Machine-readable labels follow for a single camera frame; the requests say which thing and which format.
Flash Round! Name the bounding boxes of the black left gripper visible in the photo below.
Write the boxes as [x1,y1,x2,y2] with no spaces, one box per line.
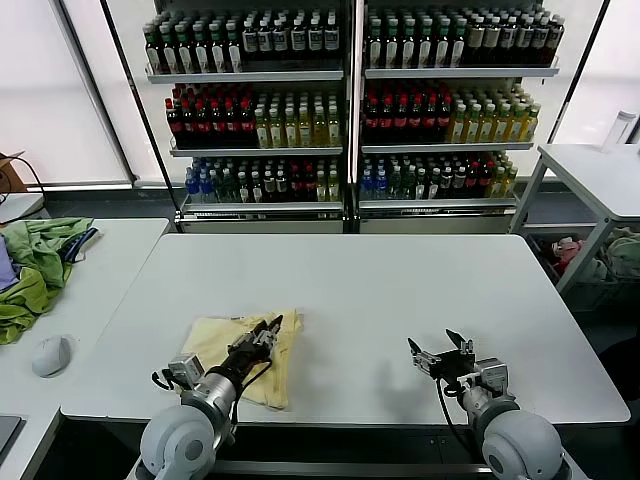
[219,314,284,384]

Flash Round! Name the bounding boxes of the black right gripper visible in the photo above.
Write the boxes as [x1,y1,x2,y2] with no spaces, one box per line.
[407,328,476,384]

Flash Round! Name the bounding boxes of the pale yellow t-shirt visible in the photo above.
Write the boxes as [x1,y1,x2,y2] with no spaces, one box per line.
[180,308,307,412]

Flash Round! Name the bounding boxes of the dark grey storage crate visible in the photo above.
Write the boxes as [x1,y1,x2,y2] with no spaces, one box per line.
[524,233,601,289]

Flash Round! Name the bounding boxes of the pink garment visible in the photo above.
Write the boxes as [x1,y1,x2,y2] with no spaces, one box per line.
[549,238,586,265]

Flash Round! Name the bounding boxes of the grey white garment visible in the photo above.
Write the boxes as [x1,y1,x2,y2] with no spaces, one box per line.
[579,259,609,282]

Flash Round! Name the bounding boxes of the white cap yellow juice bottle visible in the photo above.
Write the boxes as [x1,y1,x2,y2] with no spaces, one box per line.
[253,108,269,148]
[464,104,480,145]
[268,107,284,148]
[508,103,525,143]
[478,104,495,144]
[297,106,313,148]
[326,105,342,147]
[493,103,510,144]
[282,107,298,148]
[522,103,541,143]
[311,105,327,148]
[449,104,466,145]

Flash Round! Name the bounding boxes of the pale green garment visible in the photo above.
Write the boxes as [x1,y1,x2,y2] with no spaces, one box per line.
[602,227,640,281]

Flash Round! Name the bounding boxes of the navy striped garment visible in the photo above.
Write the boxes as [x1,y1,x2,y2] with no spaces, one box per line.
[59,226,101,264]

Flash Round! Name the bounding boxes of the red cap cola bottle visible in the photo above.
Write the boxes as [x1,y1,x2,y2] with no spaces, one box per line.
[237,98,254,148]
[209,99,225,148]
[422,97,438,145]
[378,97,394,145]
[392,97,409,145]
[407,97,424,145]
[436,97,453,145]
[363,97,380,145]
[166,99,182,148]
[223,99,239,148]
[195,99,211,148]
[180,99,197,148]

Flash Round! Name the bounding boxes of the grey computer mouse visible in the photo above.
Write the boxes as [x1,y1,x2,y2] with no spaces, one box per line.
[31,335,72,379]

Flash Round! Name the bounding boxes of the white table with grey legs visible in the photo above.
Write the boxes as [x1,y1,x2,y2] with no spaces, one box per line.
[508,143,640,296]

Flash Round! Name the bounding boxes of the green crumpled garment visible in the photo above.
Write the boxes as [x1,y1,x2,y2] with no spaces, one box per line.
[0,215,96,346]

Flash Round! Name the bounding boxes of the grey drink shelf unit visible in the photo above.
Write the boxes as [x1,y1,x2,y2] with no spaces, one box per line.
[144,0,351,235]
[352,0,561,235]

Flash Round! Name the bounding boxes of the purple garment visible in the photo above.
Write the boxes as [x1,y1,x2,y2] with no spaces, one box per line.
[0,234,24,294]

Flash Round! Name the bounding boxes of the dark grey tablet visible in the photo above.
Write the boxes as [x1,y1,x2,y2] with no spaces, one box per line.
[0,414,26,454]

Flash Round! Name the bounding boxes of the green cap dark tea bottle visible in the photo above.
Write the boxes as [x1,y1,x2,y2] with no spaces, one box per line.
[192,23,209,74]
[144,25,160,74]
[209,22,226,73]
[383,20,400,69]
[399,20,417,69]
[366,20,383,69]
[176,23,193,74]
[160,24,176,74]
[450,20,467,69]
[225,22,242,73]
[416,20,434,69]
[433,20,450,69]

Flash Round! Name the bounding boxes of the black diagonal pole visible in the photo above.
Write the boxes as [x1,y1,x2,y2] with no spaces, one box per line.
[99,0,182,235]
[507,0,612,235]

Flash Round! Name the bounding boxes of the white label dark drink bottle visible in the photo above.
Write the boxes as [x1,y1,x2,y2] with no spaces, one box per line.
[257,19,274,62]
[274,18,291,62]
[323,17,340,62]
[290,18,307,62]
[241,19,258,62]
[307,17,324,62]

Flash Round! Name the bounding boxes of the brown cardboard box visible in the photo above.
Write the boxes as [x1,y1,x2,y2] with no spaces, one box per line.
[0,150,29,195]

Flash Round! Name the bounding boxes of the beige label dark drink bottle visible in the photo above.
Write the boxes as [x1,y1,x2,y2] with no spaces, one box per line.
[532,18,549,66]
[547,18,565,65]
[467,18,485,66]
[516,18,533,66]
[500,18,517,66]
[483,18,501,66]

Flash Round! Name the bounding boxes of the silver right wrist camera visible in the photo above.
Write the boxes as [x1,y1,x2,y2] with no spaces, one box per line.
[471,358,512,397]

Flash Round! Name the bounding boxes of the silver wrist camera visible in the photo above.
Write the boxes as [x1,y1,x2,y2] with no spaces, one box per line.
[167,353,205,389]
[471,358,512,397]

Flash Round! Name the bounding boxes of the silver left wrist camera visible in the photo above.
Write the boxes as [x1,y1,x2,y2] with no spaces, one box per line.
[167,353,205,389]

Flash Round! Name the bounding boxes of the thin black cable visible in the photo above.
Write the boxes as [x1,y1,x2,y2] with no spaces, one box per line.
[0,152,47,225]

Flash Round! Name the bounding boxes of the grey window frame bar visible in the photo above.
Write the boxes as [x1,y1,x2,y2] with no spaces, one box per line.
[54,0,139,189]

